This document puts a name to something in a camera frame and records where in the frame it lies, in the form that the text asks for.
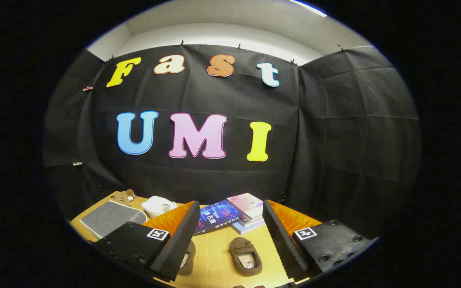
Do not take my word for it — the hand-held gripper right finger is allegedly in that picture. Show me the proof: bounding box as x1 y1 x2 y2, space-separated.
263 199 379 282

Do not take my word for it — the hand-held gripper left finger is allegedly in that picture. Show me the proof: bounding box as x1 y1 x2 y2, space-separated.
94 200 201 282

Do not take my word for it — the brown fuzzy shoe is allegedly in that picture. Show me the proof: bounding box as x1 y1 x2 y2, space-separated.
229 237 263 277
178 240 196 276

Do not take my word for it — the grey fabric storage box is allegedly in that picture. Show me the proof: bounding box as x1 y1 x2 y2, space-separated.
79 200 148 240

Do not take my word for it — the white book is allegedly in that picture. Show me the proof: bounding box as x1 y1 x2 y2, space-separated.
239 214 264 228

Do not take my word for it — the light blue book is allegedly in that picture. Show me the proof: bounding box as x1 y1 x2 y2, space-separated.
230 219 265 235

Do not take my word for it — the white plush toy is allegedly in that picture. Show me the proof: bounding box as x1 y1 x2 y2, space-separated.
141 195 178 219

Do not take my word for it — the pink book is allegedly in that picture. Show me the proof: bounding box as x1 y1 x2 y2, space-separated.
226 193 264 220

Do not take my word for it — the brown striped plush toy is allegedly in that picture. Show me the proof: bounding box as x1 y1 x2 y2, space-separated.
110 189 136 206

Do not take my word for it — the black backdrop cloth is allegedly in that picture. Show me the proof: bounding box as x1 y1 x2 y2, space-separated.
42 43 422 240

